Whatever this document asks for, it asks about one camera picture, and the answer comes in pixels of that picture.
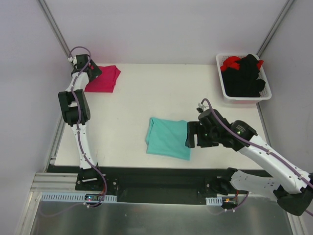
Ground black t shirt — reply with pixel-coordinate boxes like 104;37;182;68
221;69;266;97

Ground aluminium frame post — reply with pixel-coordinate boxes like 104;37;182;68
256;0;297;58
36;0;70;61

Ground pink t shirt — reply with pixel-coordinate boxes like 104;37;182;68
85;65;121;93

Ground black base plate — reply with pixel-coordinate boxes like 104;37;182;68
47;165;236;205

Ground right grey cable duct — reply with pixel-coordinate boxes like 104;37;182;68
205;196;223;206

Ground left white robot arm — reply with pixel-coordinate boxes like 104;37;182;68
58;54;104;190

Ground teal t shirt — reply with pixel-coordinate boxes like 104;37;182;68
145;117;191;161

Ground red t shirt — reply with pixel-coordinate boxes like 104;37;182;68
220;54;264;72

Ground left grey cable duct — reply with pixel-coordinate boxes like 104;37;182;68
41;192;117;203

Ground grey cable duct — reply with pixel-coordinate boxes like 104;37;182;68
41;192;117;203
205;196;223;206

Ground right aluminium frame post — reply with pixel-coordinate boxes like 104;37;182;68
256;0;297;58

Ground aluminium front rail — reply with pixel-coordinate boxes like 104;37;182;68
30;172;81;195

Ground white plastic basket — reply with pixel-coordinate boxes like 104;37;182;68
216;54;272;104

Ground left aluminium frame post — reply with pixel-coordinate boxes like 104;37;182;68
36;0;70;61

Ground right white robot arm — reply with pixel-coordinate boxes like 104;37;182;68
185;108;313;216

